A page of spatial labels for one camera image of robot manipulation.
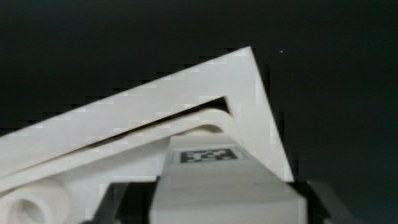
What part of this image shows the white desk leg tagged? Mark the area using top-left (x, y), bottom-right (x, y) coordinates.
top-left (149, 133), bottom-right (307, 224)

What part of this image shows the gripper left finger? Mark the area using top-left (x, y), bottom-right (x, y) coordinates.
top-left (87, 182), bottom-right (156, 224)

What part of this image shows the white desk tabletop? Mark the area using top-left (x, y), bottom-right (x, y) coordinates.
top-left (0, 109), bottom-right (238, 224)

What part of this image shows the white L-shaped wall fence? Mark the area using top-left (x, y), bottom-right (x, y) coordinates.
top-left (0, 47), bottom-right (293, 181)

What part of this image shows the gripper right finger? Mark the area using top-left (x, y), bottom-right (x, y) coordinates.
top-left (293, 181), bottom-right (362, 224)

